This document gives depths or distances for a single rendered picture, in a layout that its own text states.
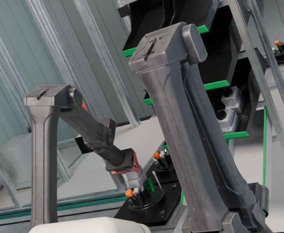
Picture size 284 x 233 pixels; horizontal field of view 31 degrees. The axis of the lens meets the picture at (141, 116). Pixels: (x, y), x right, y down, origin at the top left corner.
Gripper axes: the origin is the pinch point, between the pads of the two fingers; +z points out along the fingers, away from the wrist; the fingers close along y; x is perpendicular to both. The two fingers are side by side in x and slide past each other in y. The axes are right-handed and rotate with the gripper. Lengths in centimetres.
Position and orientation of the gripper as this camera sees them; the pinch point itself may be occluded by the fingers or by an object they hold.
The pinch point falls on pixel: (133, 170)
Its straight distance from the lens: 179.2
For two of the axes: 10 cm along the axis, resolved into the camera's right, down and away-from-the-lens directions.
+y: -8.4, 2.3, 5.0
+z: 5.4, 4.8, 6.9
